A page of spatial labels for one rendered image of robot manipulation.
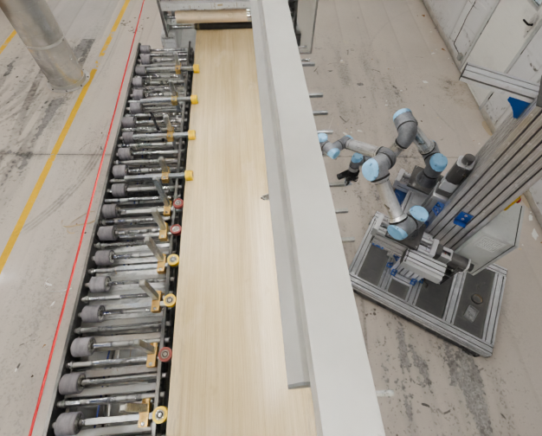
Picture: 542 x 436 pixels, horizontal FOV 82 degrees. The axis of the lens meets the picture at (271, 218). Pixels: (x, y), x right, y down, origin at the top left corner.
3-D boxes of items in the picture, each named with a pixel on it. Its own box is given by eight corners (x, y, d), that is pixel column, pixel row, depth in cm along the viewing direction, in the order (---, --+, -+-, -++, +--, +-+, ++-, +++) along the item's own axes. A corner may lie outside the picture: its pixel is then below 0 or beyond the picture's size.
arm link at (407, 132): (426, 137, 190) (377, 184, 229) (421, 124, 196) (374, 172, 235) (410, 132, 187) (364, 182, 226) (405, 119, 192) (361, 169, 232)
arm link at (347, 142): (405, 146, 184) (345, 130, 220) (392, 155, 180) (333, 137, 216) (404, 163, 191) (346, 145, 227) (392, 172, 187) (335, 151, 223)
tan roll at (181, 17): (291, 16, 368) (292, 5, 358) (293, 22, 362) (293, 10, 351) (168, 20, 360) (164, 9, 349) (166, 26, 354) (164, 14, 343)
